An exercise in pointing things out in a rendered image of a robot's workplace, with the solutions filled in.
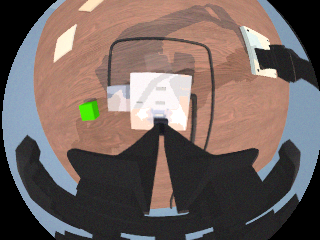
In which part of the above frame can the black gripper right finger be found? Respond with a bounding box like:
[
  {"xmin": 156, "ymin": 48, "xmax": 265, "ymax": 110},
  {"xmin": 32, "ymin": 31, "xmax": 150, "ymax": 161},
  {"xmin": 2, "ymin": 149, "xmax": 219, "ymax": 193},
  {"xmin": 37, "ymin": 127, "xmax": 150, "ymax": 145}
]
[{"xmin": 164, "ymin": 125, "xmax": 259, "ymax": 215}]

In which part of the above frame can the small green cube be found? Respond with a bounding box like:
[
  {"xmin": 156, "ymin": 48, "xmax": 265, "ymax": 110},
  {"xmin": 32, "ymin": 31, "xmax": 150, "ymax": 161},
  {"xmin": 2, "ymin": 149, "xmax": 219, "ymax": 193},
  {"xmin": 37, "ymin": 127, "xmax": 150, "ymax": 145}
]
[{"xmin": 79, "ymin": 100, "xmax": 100, "ymax": 120}]

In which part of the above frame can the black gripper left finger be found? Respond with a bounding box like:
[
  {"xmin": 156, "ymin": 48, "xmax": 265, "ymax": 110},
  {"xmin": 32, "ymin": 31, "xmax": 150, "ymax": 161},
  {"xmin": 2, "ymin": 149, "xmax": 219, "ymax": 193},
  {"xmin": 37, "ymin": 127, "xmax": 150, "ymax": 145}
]
[{"xmin": 67, "ymin": 124, "xmax": 160, "ymax": 215}]

